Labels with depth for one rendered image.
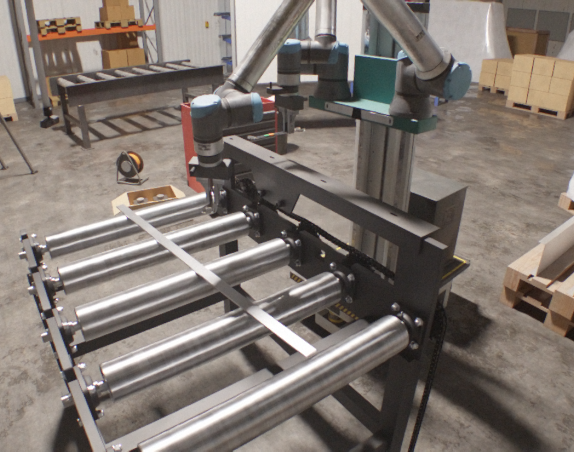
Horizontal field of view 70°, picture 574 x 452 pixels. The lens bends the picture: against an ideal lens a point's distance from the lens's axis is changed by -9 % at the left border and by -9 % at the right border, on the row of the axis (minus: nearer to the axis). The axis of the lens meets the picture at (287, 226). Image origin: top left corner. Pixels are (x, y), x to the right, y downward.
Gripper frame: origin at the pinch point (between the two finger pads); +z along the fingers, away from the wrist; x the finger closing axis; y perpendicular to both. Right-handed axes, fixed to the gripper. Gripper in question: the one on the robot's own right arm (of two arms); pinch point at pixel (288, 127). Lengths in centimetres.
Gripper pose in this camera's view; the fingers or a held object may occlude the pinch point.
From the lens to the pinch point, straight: 179.6
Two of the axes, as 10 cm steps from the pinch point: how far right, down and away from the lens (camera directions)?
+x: -5.9, -3.7, 7.2
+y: 8.1, -2.7, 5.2
